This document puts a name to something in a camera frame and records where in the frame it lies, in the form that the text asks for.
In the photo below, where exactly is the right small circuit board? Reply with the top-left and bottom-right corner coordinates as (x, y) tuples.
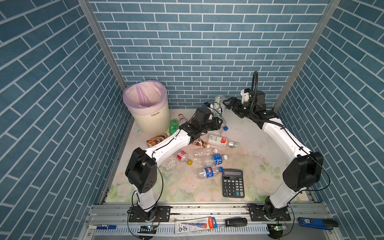
(268, 224), (287, 234)

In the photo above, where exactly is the white plastic trash bin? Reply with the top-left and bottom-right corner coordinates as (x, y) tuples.
(122, 80), (171, 136)

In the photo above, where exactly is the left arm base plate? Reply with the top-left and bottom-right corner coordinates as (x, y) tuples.
(128, 206), (171, 223)

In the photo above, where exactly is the black car key fob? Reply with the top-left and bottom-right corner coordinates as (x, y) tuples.
(225, 218), (248, 227)

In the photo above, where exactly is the clear bottle white cap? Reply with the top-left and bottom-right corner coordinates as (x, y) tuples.
(193, 148), (219, 158)

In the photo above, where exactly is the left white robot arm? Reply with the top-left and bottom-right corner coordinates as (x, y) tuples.
(125, 107), (224, 213)

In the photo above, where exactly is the red-green label clear bottle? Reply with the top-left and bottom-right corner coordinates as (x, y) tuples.
(208, 135), (239, 148)

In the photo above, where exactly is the clear bottle blue cap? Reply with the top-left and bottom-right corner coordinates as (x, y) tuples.
(217, 120), (229, 132)

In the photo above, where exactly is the small circuit board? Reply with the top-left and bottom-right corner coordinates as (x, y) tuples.
(138, 225), (158, 235)
(268, 224), (287, 234)

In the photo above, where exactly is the red white toothpaste box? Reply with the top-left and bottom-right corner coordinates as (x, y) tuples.
(175, 217), (218, 234)

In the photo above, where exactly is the blue marker pen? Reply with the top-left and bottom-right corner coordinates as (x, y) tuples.
(97, 225), (117, 230)

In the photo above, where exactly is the black desk calculator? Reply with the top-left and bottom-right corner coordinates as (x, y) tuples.
(222, 169), (245, 199)

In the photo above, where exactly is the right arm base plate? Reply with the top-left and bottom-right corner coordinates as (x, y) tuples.
(246, 204), (291, 222)

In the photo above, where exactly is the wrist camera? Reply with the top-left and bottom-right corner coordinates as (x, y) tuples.
(203, 102), (212, 108)
(241, 88), (251, 104)

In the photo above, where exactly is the red-label bottle yellow cap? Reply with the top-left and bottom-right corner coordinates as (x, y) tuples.
(176, 150), (193, 166)

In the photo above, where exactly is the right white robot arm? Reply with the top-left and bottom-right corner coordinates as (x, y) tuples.
(223, 88), (324, 220)

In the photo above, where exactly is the clear bottle green cap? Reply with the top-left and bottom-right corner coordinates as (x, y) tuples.
(214, 95), (226, 117)

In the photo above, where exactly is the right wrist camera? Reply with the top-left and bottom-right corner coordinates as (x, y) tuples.
(241, 88), (251, 104)

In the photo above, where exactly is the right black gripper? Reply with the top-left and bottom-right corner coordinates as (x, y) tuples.
(223, 96), (256, 119)

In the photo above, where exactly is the blue black utility tool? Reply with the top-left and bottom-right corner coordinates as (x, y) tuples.
(298, 218), (339, 231)

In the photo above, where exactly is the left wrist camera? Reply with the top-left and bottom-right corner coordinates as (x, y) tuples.
(203, 102), (212, 108)

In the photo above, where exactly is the brown coffee bottle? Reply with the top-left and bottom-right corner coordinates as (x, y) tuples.
(192, 138), (210, 148)
(146, 132), (170, 148)

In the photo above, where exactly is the pink bin liner bag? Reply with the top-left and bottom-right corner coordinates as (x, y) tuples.
(123, 80), (168, 116)

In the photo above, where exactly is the blue-label water bottle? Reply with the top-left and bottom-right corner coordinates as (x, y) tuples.
(199, 154), (228, 168)

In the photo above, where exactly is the left small circuit board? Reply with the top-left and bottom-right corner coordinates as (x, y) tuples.
(138, 225), (158, 235)

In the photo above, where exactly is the pepsi label bottle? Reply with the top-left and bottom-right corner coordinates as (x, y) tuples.
(197, 166), (224, 179)

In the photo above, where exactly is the aluminium rail frame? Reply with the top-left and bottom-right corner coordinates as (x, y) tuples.
(79, 202), (342, 240)

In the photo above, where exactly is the green plastic bottle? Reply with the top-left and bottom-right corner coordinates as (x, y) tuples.
(169, 119), (179, 136)

